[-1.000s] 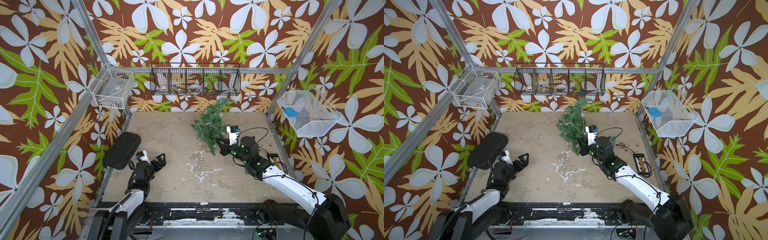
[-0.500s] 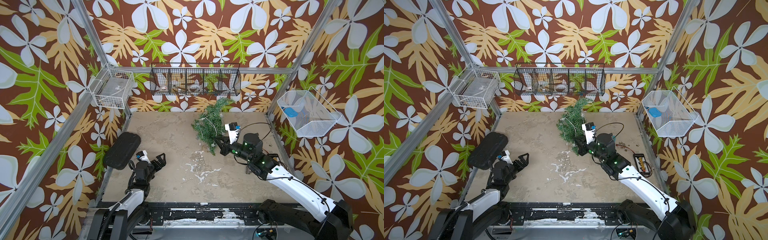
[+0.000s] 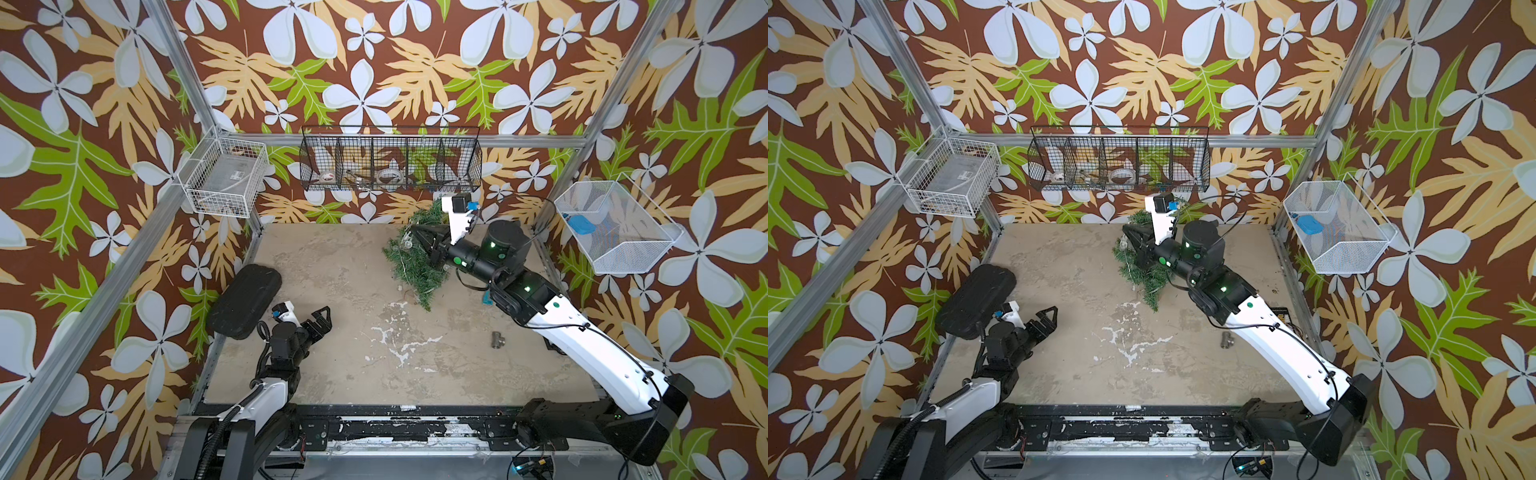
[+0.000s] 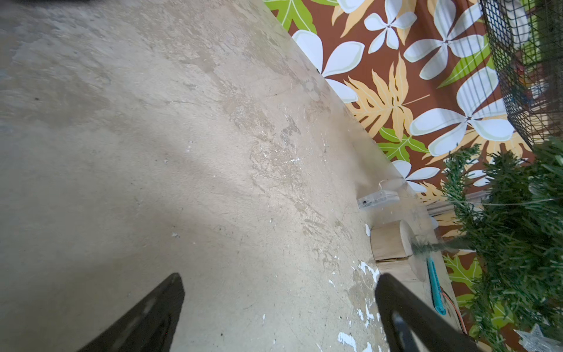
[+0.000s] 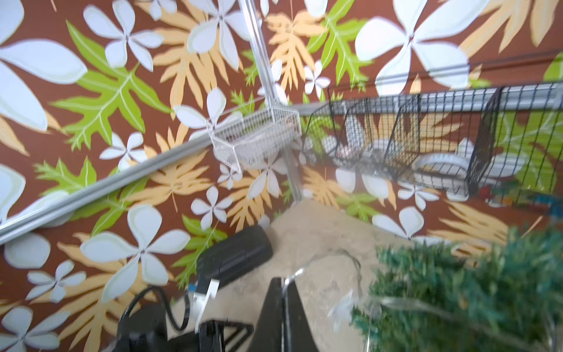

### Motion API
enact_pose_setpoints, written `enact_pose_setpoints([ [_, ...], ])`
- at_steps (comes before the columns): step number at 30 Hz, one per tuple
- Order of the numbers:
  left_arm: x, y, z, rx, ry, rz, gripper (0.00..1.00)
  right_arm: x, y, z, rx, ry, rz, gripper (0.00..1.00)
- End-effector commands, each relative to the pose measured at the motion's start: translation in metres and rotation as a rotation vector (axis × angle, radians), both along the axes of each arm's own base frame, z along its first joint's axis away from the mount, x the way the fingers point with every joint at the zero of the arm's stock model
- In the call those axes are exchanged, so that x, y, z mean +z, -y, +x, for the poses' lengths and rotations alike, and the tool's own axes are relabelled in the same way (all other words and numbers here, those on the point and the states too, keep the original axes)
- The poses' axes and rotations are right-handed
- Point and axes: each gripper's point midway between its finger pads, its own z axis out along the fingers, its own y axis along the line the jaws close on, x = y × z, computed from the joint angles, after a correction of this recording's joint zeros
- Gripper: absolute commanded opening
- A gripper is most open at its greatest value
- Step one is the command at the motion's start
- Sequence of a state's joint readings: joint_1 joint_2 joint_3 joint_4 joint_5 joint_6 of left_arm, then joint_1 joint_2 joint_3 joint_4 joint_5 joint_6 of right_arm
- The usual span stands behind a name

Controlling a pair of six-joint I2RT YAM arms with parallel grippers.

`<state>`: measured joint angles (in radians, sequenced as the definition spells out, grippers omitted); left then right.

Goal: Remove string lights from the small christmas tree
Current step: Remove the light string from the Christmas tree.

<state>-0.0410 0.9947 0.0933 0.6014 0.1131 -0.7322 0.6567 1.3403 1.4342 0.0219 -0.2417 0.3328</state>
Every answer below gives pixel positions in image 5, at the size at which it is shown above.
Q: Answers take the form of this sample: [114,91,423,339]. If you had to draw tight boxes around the black wire basket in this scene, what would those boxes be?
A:
[302,82,562,209]

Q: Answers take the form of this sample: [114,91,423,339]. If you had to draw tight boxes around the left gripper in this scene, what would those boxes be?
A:
[195,320,255,352]

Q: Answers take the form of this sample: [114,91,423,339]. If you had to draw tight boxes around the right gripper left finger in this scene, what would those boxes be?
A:
[257,277,284,352]

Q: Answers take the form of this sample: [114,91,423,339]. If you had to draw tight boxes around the white bowl in basket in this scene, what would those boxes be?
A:
[411,153,526,189]

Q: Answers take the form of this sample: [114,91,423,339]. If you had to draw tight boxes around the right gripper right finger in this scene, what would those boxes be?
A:
[285,282,319,352]

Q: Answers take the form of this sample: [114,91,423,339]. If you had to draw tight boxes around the black zipper case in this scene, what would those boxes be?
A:
[195,225,274,294]

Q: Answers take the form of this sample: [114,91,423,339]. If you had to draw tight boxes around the small green christmas tree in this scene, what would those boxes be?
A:
[351,227,562,351]

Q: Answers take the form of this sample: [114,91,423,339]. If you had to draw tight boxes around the white wire basket left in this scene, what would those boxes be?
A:
[208,106,302,172]

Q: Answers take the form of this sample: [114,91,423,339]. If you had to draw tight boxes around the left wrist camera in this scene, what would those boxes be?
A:
[190,279,220,333]

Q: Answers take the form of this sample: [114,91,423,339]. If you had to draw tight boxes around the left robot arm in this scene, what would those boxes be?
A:
[111,285,255,351]

